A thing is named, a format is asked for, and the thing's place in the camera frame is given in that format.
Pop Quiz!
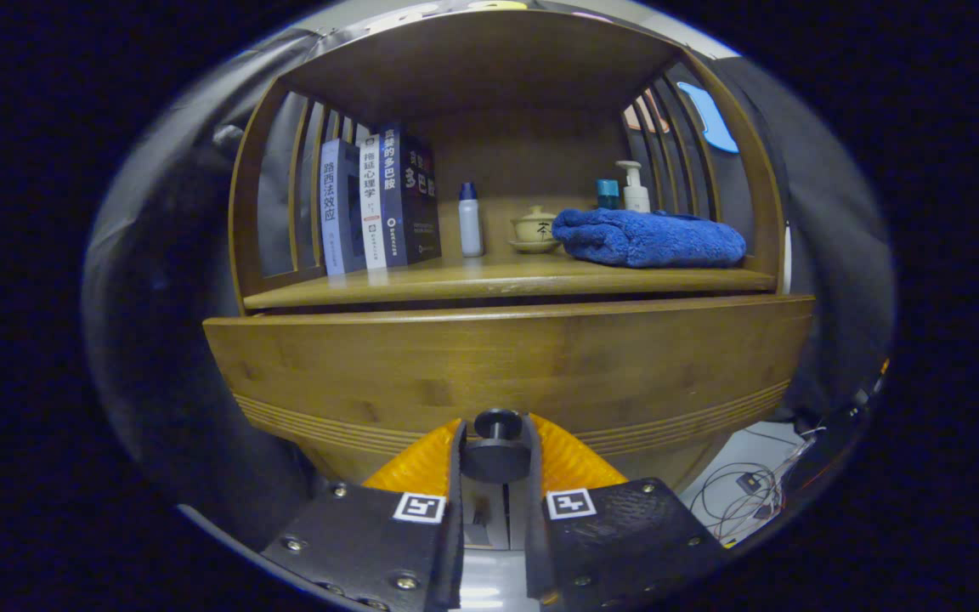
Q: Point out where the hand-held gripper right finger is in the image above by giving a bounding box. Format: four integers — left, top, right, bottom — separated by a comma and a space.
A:
526, 412, 724, 612

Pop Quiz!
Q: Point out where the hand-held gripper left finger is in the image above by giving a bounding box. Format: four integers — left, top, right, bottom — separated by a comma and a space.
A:
260, 416, 467, 612

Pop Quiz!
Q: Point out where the wooden drawer with black knob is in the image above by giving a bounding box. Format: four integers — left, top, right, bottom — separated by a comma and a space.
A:
203, 293, 816, 502

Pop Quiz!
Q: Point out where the wooden countertop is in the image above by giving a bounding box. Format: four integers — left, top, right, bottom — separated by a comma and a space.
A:
243, 200, 778, 311

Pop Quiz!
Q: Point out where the wooden cabinet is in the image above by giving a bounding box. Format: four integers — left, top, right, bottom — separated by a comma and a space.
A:
228, 8, 788, 553

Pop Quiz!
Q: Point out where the blue folded towel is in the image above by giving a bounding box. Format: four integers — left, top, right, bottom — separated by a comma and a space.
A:
551, 208, 747, 269

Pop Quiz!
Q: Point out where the beige lidded tea cup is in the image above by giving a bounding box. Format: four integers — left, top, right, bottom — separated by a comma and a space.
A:
509, 205, 560, 254

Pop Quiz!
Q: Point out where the white bottle with blue cap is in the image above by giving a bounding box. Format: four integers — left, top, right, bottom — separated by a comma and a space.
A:
458, 182, 484, 258

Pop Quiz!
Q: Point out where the light blue-grey book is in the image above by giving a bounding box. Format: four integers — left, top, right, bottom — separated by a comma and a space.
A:
320, 139, 367, 275

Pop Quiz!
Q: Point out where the white spine book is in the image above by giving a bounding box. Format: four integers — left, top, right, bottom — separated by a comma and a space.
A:
359, 132, 410, 270

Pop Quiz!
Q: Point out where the dark blue book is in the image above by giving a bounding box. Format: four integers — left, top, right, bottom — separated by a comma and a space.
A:
379, 125, 443, 266

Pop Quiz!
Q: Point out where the white pump bottle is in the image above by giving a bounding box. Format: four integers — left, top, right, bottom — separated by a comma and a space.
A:
614, 161, 651, 213

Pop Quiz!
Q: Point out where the tangle of floor cables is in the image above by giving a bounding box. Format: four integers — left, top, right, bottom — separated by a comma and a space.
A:
693, 425, 813, 545

